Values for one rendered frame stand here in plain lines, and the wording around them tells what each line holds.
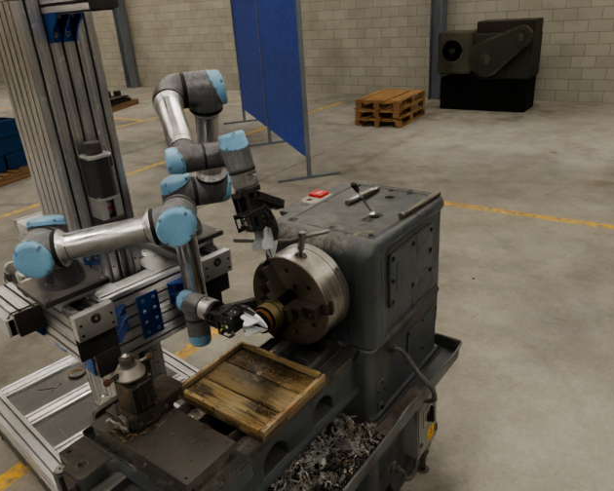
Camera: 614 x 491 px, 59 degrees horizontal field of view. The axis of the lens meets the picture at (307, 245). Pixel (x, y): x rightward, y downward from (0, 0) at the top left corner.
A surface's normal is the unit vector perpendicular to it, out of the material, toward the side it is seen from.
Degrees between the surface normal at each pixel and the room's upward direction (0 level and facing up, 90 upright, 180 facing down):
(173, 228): 90
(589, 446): 0
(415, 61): 90
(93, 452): 0
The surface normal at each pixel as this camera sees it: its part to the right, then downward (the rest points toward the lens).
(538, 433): -0.07, -0.91
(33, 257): 0.04, 0.42
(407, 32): -0.56, 0.37
